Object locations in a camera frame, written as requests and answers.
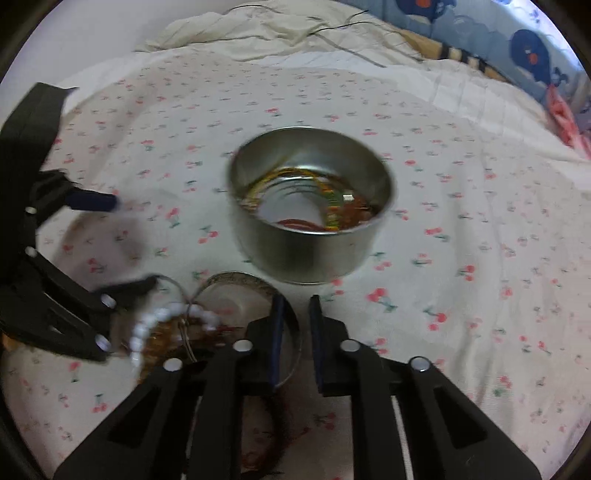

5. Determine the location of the round metal tin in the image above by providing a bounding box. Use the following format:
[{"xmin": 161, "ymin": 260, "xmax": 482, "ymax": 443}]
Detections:
[{"xmin": 225, "ymin": 126, "xmax": 399, "ymax": 285}]

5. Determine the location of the brown bead bracelet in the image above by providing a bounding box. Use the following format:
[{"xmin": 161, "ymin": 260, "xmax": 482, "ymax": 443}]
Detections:
[{"xmin": 139, "ymin": 320, "xmax": 232, "ymax": 361}]

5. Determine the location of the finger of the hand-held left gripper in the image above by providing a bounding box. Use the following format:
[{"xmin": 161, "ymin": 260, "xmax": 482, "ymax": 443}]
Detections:
[
  {"xmin": 28, "ymin": 170, "xmax": 120, "ymax": 217},
  {"xmin": 0, "ymin": 249, "xmax": 158, "ymax": 361}
]

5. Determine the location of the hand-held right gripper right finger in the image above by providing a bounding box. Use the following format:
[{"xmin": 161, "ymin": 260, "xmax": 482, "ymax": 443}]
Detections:
[{"xmin": 308, "ymin": 294, "xmax": 544, "ymax": 480}]

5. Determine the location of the white bead bracelet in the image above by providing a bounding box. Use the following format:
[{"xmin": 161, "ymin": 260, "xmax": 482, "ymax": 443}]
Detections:
[{"xmin": 127, "ymin": 302, "xmax": 219, "ymax": 372}]

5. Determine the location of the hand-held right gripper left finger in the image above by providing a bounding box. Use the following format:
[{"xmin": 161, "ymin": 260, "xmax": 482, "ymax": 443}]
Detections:
[{"xmin": 52, "ymin": 294, "xmax": 286, "ymax": 480}]

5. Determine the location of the orange black striped cloth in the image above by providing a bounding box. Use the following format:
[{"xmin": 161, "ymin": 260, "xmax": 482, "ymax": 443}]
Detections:
[{"xmin": 402, "ymin": 28, "xmax": 511, "ymax": 84}]

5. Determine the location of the cherry print bedsheet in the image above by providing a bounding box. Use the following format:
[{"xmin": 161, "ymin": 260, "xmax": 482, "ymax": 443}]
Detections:
[{"xmin": 0, "ymin": 45, "xmax": 591, "ymax": 480}]

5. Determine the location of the pink cloth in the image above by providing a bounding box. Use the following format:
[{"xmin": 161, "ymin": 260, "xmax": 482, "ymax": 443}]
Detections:
[{"xmin": 546, "ymin": 85, "xmax": 591, "ymax": 161}]

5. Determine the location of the cream duvet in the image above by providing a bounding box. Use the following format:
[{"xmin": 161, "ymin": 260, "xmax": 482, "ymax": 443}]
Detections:
[{"xmin": 145, "ymin": 0, "xmax": 411, "ymax": 63}]

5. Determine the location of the thin black cable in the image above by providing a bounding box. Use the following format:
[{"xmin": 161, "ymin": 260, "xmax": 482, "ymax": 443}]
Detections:
[{"xmin": 203, "ymin": 4, "xmax": 386, "ymax": 69}]

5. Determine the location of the dark red cord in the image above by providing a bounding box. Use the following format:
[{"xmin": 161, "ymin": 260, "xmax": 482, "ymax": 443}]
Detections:
[{"xmin": 240, "ymin": 390, "xmax": 320, "ymax": 480}]

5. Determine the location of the red string bracelet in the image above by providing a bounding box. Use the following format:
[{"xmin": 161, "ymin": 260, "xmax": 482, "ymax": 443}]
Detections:
[{"xmin": 276, "ymin": 218, "xmax": 326, "ymax": 232}]

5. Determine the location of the colourful beaded bracelet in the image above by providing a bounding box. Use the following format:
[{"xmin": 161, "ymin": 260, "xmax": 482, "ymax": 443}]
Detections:
[{"xmin": 240, "ymin": 167, "xmax": 384, "ymax": 234}]

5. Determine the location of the whale print bed bumper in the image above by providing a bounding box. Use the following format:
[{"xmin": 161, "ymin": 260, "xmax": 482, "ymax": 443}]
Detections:
[{"xmin": 344, "ymin": 0, "xmax": 591, "ymax": 104}]

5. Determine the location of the thin silver wire bangle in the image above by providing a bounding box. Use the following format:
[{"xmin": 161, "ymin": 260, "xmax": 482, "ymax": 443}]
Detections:
[{"xmin": 152, "ymin": 274, "xmax": 206, "ymax": 363}]

